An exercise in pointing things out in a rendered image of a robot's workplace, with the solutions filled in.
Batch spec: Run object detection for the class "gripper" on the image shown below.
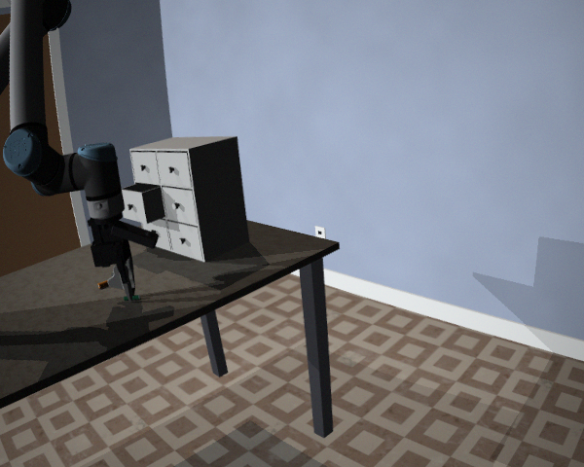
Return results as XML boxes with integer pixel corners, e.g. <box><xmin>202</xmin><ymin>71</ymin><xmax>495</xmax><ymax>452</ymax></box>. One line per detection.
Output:
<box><xmin>88</xmin><ymin>213</ymin><xmax>135</xmax><ymax>302</ymax></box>

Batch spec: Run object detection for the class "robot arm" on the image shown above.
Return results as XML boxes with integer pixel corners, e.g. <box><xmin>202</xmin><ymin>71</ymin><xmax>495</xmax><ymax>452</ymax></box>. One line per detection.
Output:
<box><xmin>0</xmin><ymin>0</ymin><xmax>159</xmax><ymax>249</ymax></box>

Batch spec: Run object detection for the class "grey chest of drawers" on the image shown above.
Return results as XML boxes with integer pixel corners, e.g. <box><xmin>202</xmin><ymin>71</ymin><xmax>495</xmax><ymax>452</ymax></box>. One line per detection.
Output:
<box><xmin>129</xmin><ymin>136</ymin><xmax>249</xmax><ymax>262</ymax></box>

